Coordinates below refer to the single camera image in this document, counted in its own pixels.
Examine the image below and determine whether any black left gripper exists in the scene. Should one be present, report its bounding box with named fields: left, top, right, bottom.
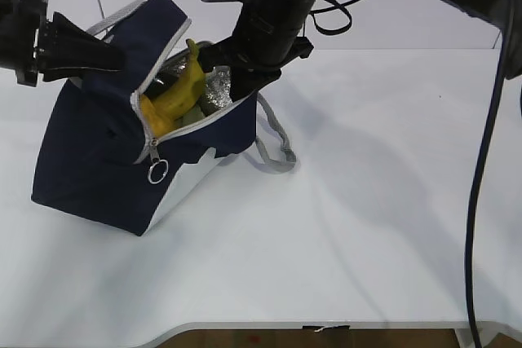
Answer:
left=1, top=0, right=126, bottom=86

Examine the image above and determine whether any navy blue lunch bag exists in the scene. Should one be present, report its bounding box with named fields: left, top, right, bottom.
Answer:
left=31, top=0, right=297, bottom=236

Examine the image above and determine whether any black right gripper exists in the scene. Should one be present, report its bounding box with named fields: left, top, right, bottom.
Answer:
left=198, top=1, right=314, bottom=102

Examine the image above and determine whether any yellow banana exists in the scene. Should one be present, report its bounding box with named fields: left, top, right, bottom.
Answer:
left=139, top=38, right=206, bottom=139

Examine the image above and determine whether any white table leg frame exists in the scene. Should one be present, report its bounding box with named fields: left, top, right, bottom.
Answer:
left=454, top=328, right=521, bottom=347

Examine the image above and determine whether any dark blue hanging cable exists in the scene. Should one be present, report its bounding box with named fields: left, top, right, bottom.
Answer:
left=464, top=0, right=522, bottom=348

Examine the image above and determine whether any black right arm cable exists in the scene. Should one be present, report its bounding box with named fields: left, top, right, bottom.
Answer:
left=309, top=0, right=380, bottom=37

